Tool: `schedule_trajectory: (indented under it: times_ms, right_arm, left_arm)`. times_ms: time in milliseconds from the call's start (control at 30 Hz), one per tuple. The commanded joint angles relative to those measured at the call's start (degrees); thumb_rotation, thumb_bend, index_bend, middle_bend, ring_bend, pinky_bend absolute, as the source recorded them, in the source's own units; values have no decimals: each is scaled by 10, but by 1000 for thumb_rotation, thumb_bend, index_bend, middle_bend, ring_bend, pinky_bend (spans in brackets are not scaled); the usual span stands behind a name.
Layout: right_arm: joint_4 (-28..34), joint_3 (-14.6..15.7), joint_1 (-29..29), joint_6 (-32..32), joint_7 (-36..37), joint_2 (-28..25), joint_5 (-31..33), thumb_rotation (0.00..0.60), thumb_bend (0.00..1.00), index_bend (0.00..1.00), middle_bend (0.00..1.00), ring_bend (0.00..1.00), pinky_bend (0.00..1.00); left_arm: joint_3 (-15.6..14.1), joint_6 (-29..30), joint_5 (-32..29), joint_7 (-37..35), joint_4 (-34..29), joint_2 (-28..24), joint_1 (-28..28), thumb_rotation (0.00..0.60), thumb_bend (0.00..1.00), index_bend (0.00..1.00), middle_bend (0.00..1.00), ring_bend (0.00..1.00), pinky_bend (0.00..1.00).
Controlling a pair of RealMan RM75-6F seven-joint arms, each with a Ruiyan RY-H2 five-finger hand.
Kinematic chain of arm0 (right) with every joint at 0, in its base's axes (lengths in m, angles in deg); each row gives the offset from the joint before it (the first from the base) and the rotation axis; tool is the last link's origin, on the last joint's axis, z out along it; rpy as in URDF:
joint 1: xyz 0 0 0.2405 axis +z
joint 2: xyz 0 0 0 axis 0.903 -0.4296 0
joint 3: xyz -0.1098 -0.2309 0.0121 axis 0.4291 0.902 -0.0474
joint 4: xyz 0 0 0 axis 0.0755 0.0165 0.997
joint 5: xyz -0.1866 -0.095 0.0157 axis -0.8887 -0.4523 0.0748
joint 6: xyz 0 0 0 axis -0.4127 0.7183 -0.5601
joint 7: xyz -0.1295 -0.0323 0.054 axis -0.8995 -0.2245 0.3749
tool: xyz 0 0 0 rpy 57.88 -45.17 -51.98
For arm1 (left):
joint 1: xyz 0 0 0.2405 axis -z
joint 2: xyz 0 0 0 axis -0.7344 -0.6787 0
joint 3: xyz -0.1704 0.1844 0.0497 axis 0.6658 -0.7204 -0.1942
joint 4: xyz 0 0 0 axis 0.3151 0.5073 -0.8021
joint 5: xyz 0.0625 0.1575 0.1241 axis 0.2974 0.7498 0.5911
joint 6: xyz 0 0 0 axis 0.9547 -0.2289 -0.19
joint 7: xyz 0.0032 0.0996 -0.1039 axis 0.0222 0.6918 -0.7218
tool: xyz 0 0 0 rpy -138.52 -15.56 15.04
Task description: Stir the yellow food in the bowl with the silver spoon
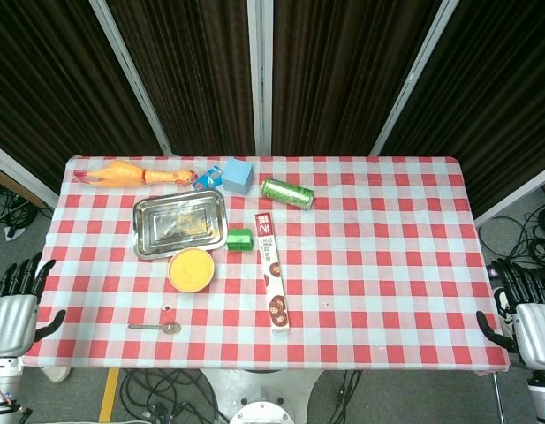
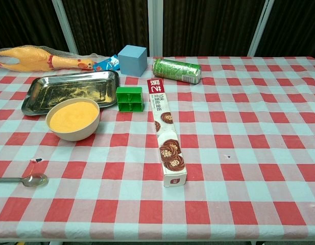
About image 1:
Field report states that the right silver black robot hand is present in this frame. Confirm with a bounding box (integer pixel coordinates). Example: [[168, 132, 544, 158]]
[[475, 258, 545, 366]]

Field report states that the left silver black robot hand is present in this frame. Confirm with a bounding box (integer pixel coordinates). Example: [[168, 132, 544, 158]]
[[0, 252, 67, 359]]

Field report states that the small metal spoon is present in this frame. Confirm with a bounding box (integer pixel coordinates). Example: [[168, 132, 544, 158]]
[[128, 322, 183, 336]]

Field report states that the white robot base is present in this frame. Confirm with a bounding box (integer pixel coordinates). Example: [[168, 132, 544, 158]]
[[201, 368, 322, 424]]

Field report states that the yellow bowl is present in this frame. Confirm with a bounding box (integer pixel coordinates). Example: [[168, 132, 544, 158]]
[[167, 247, 217, 293]]

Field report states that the black white sneaker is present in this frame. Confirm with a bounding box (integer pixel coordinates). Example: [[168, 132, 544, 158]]
[[494, 286, 519, 330]]

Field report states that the beige shoe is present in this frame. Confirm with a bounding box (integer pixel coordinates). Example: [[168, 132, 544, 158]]
[[38, 366, 73, 383]]

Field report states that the black power strip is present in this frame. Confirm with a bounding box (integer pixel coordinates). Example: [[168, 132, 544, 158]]
[[487, 263, 545, 278]]

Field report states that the yellow floor tape strip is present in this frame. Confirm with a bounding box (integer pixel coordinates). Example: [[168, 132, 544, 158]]
[[98, 367, 121, 423]]

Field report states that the rectangular stainless steel tray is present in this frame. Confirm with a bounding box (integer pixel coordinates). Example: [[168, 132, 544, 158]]
[[132, 189, 230, 261]]

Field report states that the red white checkered tablecloth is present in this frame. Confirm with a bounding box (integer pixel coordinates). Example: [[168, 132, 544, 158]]
[[22, 155, 511, 376]]

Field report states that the yellow rubber chicken toy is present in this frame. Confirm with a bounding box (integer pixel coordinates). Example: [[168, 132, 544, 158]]
[[72, 160, 200, 188]]

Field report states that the dark brown curtain panel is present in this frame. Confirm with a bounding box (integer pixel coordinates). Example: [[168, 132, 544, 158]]
[[107, 0, 256, 156], [381, 0, 545, 217], [0, 0, 163, 192], [271, 0, 442, 156]]

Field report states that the green toy block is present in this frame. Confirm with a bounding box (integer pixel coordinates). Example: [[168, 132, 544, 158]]
[[226, 227, 254, 253]]

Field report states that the small blue carton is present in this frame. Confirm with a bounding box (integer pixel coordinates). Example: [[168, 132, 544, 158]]
[[192, 165, 224, 193]]

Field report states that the long red white box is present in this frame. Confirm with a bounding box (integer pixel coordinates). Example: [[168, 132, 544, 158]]
[[254, 212, 292, 332]]

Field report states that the light blue cube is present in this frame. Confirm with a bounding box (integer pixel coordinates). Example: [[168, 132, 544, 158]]
[[221, 159, 255, 195]]

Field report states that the green drink can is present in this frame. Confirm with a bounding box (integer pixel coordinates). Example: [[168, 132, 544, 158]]
[[260, 177, 316, 211]]

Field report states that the black floor cable bundle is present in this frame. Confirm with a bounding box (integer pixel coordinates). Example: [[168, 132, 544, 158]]
[[329, 369, 364, 424], [0, 178, 52, 239], [479, 180, 545, 269], [117, 368, 229, 424]]

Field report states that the white partition frame post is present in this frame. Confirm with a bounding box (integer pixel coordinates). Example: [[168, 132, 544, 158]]
[[473, 163, 545, 227], [247, 0, 273, 156], [369, 0, 459, 156], [0, 140, 59, 208], [88, 0, 178, 156]]

